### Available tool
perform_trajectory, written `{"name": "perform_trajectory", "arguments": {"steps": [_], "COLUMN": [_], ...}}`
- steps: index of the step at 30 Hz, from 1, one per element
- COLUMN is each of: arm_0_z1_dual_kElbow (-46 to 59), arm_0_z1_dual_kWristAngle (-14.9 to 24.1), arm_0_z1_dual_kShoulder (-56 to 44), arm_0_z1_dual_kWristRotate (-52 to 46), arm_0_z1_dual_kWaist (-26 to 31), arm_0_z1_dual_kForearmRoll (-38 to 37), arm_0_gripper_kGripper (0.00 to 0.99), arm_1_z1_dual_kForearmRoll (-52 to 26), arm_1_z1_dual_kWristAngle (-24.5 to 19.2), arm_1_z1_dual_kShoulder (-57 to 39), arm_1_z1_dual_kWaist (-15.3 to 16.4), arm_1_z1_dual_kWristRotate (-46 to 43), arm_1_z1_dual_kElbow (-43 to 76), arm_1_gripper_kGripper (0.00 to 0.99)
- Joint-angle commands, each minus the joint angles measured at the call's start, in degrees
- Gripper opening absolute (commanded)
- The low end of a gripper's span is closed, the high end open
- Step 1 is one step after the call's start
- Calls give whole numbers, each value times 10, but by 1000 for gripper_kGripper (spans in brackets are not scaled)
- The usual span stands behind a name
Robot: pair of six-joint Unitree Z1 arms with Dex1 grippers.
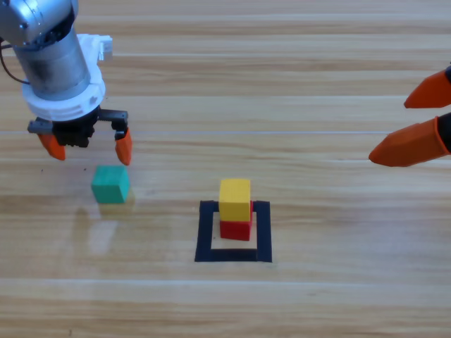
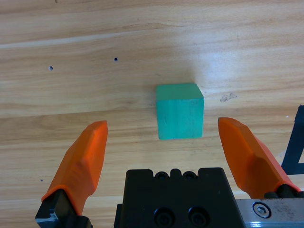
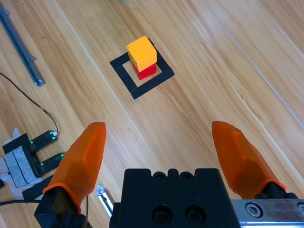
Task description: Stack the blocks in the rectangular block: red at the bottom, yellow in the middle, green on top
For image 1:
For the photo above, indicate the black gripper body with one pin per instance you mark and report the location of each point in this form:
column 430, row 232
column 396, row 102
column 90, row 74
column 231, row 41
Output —
column 449, row 73
column 75, row 132

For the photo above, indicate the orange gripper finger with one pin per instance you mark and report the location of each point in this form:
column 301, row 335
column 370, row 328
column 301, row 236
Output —
column 124, row 149
column 412, row 146
column 433, row 93
column 54, row 149

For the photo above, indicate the green cube block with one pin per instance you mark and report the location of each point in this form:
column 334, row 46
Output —
column 109, row 186

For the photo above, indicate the yellow cube block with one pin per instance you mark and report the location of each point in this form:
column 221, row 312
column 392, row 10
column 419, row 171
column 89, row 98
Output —
column 234, row 204

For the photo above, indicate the red cube block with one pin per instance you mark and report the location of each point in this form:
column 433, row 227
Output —
column 234, row 230

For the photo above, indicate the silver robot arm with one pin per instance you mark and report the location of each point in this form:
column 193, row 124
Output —
column 53, row 67

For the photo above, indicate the black tape square outline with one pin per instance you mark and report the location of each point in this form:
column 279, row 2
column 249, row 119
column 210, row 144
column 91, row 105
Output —
column 206, row 232

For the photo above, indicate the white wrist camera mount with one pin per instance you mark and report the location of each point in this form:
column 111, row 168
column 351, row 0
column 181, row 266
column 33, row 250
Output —
column 63, row 109

